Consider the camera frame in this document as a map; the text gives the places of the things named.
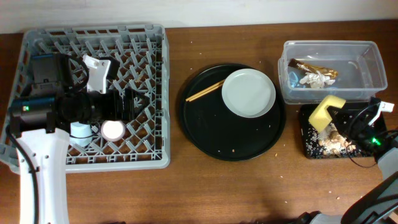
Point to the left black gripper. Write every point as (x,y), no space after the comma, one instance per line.
(114,112)

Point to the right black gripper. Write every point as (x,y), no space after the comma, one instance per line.
(343,129)

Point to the yellow bowl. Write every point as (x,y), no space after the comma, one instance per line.
(320,118)

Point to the food scraps pile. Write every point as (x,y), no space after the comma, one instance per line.
(327,144)

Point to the pink plastic cup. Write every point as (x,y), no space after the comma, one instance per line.
(113,130)

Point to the white tissue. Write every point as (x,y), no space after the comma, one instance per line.
(316,80)

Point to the light blue plastic cup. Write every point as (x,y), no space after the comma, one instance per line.
(80,134)

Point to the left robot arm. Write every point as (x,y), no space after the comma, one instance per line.
(65,90)

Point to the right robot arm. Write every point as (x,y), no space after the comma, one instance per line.
(381,201)

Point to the black rectangular waste tray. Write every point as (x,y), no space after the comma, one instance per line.
(353,109)

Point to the clear plastic waste bin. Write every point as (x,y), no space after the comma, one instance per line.
(361,72)

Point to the grey plastic dishwasher rack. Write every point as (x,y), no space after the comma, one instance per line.
(143,55)

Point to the round black serving tray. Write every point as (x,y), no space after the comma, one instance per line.
(217,131)

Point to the lower wooden chopstick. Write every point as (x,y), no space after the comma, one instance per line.
(206,92)

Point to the wooden chopstick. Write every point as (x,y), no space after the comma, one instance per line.
(203,91)
(206,92)

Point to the grey round plate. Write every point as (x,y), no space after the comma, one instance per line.
(248,93)

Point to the upper wooden chopstick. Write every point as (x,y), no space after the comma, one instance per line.
(203,91)

